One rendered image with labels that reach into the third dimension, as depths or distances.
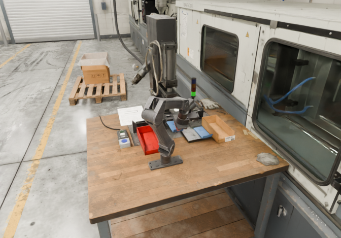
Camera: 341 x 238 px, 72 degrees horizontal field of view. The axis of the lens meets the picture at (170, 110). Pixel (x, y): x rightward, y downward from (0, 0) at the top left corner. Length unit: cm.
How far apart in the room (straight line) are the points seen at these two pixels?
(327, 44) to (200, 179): 89
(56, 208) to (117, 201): 142
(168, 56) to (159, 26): 19
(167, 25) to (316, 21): 81
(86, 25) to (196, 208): 945
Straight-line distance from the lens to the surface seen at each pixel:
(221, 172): 138
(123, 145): 155
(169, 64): 154
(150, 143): 157
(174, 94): 159
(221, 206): 212
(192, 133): 164
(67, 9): 1069
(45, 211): 262
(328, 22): 132
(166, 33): 158
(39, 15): 1089
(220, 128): 175
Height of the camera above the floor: 181
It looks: 27 degrees down
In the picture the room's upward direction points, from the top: 1 degrees counter-clockwise
